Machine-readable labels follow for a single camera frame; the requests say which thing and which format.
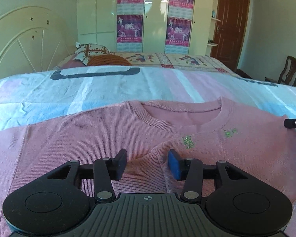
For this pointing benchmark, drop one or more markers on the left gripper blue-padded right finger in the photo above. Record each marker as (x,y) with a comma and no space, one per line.
(193,171)

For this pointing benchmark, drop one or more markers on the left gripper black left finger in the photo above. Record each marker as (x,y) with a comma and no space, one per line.
(102,171)

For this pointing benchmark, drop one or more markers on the pink knit sweater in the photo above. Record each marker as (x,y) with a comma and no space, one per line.
(222,130)

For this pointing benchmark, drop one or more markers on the dark wooden chair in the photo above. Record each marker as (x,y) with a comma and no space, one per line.
(288,74)

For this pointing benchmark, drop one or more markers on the orange striped cushion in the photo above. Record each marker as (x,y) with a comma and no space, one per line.
(108,60)

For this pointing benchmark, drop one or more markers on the floral cream bed sheet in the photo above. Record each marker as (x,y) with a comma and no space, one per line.
(176,61)

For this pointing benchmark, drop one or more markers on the pastel patterned bed quilt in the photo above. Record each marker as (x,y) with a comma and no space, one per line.
(35,97)

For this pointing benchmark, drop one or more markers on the patterned pillow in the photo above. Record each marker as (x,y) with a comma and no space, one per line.
(84,52)

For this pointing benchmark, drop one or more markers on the brown wooden door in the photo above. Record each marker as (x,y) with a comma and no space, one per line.
(230,31)

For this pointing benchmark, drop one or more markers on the lower right pink poster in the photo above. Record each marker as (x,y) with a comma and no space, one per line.
(178,31)

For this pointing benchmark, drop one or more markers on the lower left pink poster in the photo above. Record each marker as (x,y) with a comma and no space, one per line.
(129,28)

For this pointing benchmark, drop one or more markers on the cream round headboard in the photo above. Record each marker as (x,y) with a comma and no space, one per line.
(32,39)

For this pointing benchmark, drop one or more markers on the cream corner shelves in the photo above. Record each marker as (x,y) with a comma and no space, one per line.
(214,21)

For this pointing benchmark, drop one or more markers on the cream wardrobe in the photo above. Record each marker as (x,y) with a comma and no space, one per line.
(96,21)

